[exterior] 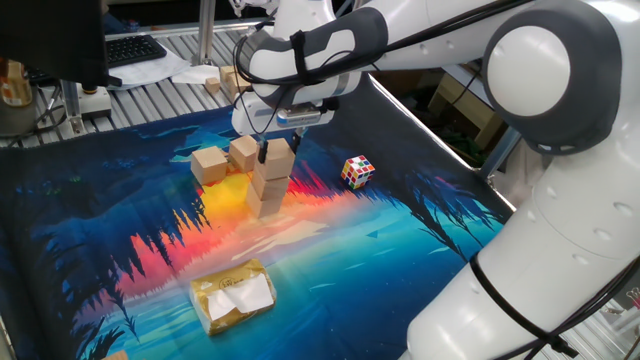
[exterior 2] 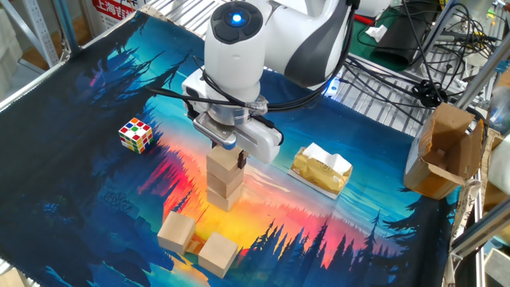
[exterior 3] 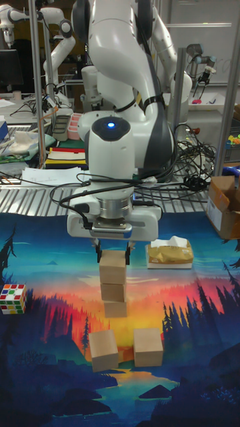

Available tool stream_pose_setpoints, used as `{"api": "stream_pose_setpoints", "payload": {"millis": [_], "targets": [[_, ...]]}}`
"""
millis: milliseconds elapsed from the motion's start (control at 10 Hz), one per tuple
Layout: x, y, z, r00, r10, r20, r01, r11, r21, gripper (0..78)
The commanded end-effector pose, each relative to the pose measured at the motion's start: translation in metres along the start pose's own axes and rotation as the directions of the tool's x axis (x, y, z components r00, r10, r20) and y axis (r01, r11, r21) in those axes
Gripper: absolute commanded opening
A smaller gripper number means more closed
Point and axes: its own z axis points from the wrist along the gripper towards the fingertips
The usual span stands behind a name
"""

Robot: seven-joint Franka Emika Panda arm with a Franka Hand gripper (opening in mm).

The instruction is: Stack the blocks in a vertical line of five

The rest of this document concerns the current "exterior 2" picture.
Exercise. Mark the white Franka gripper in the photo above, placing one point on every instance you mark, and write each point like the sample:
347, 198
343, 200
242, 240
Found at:
261, 141

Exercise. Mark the light wooden cube block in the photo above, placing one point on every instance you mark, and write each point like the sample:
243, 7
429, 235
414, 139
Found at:
223, 204
218, 254
223, 187
176, 233
224, 163

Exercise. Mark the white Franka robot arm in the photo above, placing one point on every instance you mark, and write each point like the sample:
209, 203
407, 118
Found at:
235, 60

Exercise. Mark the colourful Rubik's cube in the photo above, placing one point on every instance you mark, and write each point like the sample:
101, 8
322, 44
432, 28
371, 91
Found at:
136, 135

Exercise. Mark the gold tissue pack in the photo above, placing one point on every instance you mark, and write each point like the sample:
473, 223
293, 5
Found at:
318, 175

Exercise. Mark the sunset forest printed cloth mat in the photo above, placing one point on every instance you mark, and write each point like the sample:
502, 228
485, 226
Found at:
60, 159

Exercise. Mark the green mat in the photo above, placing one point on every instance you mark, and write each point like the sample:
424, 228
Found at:
358, 40

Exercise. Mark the red sign with white characters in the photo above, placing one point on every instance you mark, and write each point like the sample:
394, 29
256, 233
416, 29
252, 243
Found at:
111, 8

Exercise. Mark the crumpled white tissue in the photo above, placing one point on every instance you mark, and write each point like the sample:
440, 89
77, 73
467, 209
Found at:
376, 32

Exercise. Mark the red pen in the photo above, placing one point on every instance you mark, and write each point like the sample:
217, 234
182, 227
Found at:
364, 19

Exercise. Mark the black fabric bag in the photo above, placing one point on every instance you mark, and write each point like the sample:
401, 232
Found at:
398, 44

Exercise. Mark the open cardboard box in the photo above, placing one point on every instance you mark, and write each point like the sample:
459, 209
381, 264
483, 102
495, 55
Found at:
442, 135

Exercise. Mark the white plastic container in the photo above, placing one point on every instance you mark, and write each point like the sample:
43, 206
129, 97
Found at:
502, 167

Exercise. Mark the clear plastic bottle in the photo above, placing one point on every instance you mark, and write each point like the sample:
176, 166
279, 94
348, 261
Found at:
500, 111

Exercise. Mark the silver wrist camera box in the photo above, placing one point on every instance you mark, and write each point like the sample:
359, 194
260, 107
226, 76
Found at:
215, 129

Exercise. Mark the blue metal post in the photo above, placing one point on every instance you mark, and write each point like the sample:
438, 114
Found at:
65, 24

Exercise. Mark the white perforated rack post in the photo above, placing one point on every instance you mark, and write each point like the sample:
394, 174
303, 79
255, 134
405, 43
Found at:
39, 28

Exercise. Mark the aluminium frame post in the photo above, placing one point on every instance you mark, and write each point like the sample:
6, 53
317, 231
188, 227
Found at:
442, 24
480, 77

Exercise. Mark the aluminium frame bar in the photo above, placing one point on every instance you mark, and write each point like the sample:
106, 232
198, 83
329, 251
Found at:
482, 231

